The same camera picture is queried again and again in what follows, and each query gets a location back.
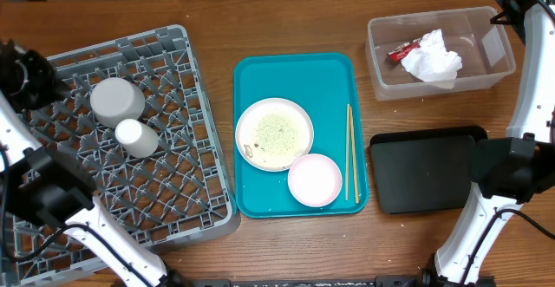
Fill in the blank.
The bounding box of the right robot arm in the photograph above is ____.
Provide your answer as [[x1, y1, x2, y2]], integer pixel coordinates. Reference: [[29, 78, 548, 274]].
[[413, 0, 554, 286]]

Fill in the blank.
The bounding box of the white paper cup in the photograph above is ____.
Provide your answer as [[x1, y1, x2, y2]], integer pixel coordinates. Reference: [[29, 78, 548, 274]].
[[115, 119, 159, 158]]

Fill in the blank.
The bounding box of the large white dirty plate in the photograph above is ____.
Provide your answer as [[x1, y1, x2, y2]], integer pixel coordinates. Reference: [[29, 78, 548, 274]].
[[235, 98, 315, 172]]

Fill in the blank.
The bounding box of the black plastic tray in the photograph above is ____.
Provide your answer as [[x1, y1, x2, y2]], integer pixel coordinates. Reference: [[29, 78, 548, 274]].
[[369, 126, 487, 214]]

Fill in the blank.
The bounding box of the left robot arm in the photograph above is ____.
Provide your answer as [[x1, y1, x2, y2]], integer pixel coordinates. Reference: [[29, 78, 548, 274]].
[[1, 41, 186, 286]]

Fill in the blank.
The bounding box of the grey round bowl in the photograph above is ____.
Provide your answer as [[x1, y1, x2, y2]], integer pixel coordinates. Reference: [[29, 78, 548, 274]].
[[90, 77, 146, 127]]

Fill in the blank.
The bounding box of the right wooden chopstick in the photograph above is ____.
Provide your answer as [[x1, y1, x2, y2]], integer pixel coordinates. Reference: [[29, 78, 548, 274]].
[[348, 104, 359, 204]]

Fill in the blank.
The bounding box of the teal plastic serving tray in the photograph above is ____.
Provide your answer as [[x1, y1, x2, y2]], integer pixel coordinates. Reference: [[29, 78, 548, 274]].
[[233, 52, 369, 219]]

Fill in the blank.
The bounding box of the grey plastic dish rack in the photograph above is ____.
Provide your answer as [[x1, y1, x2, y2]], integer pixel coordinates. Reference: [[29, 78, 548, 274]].
[[1, 25, 240, 286]]

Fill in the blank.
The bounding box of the white napkin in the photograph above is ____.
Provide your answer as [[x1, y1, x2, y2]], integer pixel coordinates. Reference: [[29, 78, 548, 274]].
[[401, 29, 462, 89]]

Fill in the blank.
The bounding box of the small white round plate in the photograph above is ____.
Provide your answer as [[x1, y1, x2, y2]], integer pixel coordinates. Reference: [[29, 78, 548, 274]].
[[287, 153, 343, 207]]

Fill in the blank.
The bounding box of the clear plastic waste bin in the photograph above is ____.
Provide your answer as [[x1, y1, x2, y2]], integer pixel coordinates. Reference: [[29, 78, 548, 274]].
[[366, 6, 516, 101]]

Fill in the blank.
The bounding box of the red sauce packet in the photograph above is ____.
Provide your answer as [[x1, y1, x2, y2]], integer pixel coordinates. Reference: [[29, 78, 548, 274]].
[[387, 38, 421, 62]]

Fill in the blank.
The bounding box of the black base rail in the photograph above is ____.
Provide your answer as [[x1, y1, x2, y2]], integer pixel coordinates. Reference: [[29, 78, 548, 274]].
[[192, 272, 460, 287]]

